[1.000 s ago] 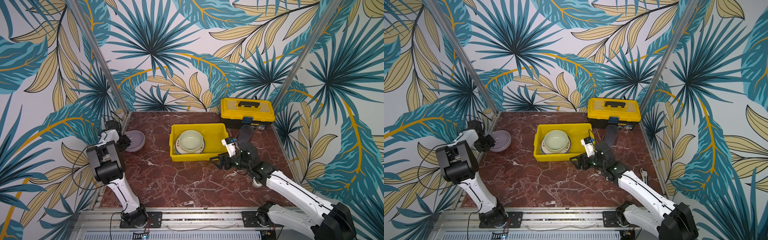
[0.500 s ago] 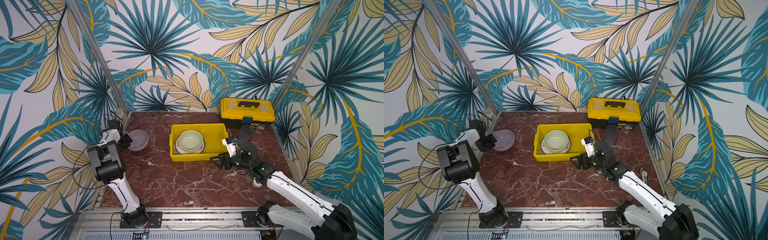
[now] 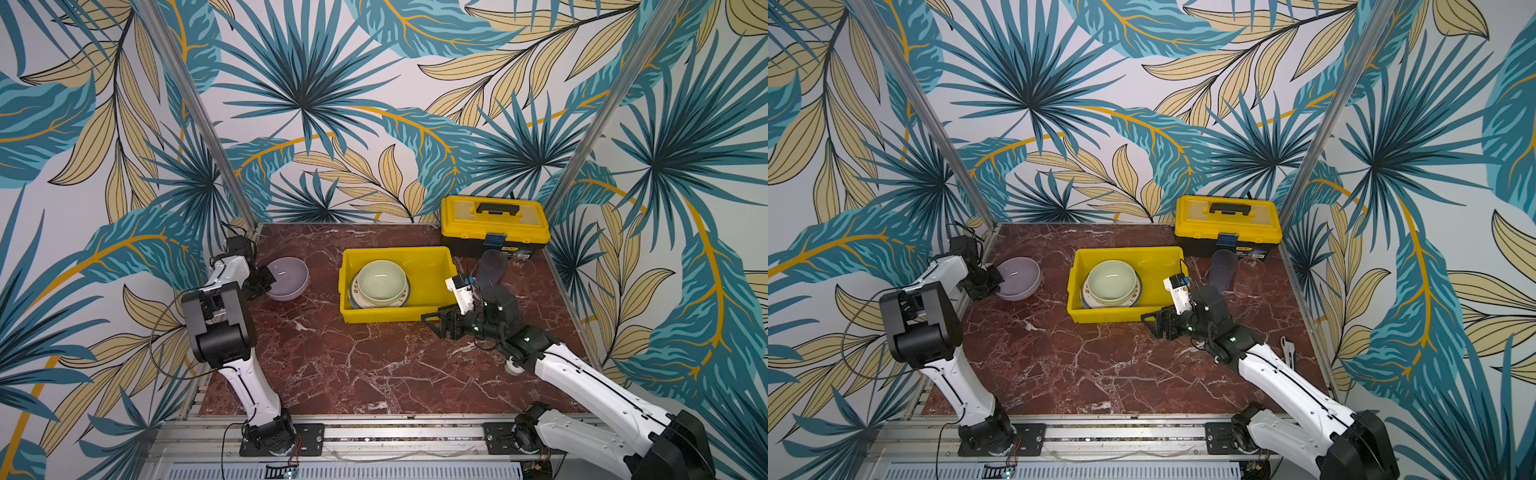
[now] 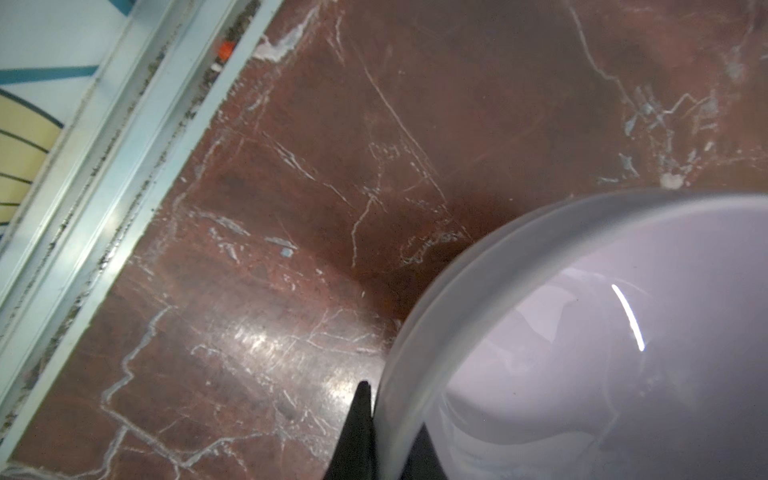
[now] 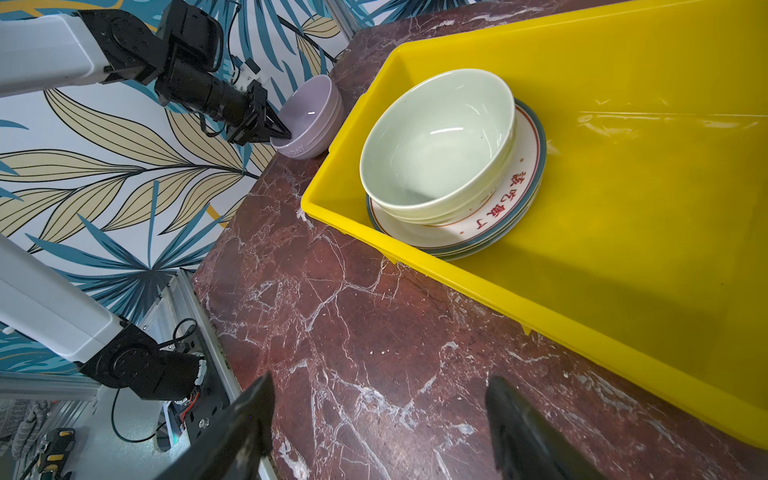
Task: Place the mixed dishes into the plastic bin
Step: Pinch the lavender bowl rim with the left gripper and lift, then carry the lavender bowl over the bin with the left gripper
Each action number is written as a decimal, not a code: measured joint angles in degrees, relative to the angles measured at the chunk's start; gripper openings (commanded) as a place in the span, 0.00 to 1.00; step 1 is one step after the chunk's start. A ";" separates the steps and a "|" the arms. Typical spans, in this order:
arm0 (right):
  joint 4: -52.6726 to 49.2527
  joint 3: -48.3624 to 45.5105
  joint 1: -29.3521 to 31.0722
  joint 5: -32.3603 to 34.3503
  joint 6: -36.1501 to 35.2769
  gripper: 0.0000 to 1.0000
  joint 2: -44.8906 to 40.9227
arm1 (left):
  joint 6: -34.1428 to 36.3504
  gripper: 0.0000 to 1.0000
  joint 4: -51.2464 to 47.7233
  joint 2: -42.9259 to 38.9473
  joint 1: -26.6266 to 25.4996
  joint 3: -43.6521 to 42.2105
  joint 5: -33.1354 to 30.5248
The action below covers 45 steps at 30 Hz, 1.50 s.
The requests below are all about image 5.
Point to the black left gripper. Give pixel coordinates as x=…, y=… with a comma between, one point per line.
x=246, y=116

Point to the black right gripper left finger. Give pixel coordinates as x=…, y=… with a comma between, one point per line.
x=236, y=446

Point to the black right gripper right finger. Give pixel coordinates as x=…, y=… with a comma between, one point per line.
x=525, y=444

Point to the grey bowl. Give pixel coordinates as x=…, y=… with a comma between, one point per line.
x=313, y=114

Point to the green bowl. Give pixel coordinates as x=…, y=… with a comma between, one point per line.
x=439, y=150

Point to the orange sunburst plate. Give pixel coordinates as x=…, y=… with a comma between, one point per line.
x=494, y=218

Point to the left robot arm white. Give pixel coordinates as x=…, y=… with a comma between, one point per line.
x=116, y=192

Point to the yellow plastic bin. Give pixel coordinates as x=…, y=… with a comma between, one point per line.
x=646, y=247

